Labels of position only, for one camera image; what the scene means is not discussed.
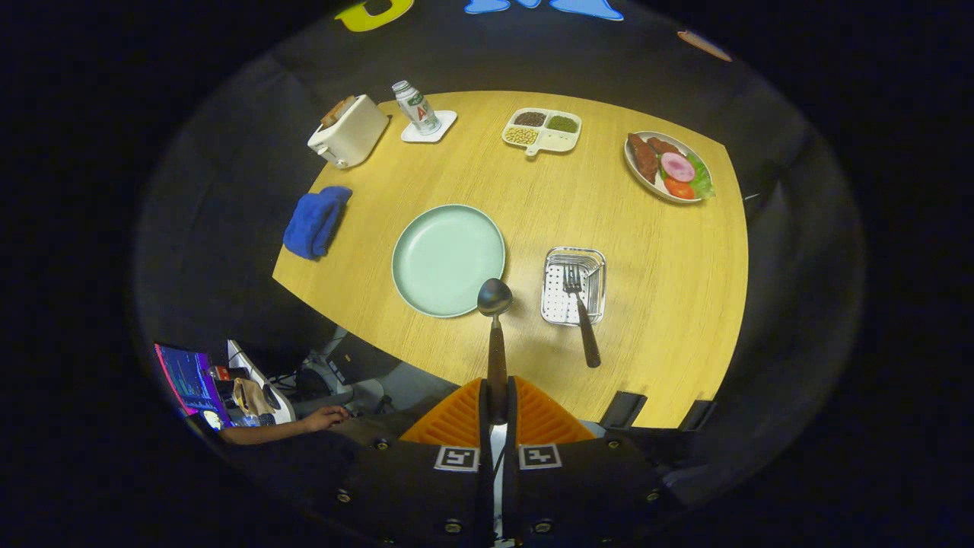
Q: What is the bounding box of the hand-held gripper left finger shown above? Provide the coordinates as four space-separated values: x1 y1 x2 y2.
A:
327 377 494 548

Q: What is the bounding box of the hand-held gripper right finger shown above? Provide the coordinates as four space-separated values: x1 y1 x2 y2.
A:
505 375 672 548

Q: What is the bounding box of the wooden-handled metal spoon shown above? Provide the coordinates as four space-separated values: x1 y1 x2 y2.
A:
477 278 514 425

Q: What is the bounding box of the wooden-handled metal fork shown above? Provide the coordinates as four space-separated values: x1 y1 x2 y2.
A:
563 266 602 369

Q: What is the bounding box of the grey table base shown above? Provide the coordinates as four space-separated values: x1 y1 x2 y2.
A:
293 327 415 416

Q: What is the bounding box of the metal mesh basket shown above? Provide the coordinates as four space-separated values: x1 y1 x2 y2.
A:
540 246 607 327

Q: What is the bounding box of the green round plate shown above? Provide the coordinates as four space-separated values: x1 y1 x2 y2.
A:
391 204 508 319

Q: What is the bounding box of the computer monitor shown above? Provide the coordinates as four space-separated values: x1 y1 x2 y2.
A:
154 343 233 418

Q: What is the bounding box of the blue towel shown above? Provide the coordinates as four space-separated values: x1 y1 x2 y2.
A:
283 186 353 260

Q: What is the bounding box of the white food plate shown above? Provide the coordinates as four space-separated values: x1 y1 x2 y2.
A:
624 131 716 205

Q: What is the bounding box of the green lettuce leaf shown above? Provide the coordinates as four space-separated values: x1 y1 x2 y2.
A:
687 155 716 200

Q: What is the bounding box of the pink ham slice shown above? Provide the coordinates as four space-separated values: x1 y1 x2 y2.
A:
660 151 695 183

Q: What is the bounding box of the white divided bean dish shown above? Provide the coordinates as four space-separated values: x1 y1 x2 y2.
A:
501 107 583 157

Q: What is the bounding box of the white toaster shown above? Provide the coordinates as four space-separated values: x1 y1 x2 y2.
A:
307 94 390 170

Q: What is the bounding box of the white square coaster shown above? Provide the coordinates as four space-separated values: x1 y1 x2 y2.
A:
401 110 459 144

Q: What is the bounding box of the small plastic drink bottle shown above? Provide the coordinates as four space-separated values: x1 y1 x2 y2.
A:
392 80 442 137

